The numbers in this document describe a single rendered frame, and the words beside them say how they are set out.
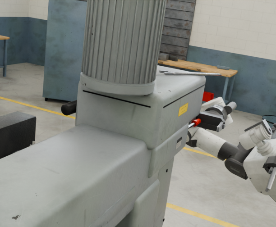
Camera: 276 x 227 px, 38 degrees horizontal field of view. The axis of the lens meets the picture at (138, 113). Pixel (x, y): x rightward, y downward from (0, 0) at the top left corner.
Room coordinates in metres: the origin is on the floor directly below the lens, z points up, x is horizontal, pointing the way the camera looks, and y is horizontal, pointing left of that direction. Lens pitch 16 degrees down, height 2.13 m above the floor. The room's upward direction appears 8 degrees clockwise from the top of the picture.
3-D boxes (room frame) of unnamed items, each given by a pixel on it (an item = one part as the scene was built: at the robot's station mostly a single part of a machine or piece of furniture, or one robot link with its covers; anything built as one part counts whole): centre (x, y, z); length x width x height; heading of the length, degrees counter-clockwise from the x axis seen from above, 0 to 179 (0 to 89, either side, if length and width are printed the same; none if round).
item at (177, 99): (1.28, -0.02, 1.81); 0.47 x 0.26 x 0.16; 158
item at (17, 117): (1.14, 0.40, 1.62); 0.20 x 0.09 x 0.21; 158
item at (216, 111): (1.54, -0.29, 1.70); 0.13 x 0.12 x 0.10; 68
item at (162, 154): (1.25, -0.01, 1.68); 0.34 x 0.24 x 0.10; 158
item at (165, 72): (1.40, -0.17, 1.89); 0.24 x 0.04 x 0.01; 118
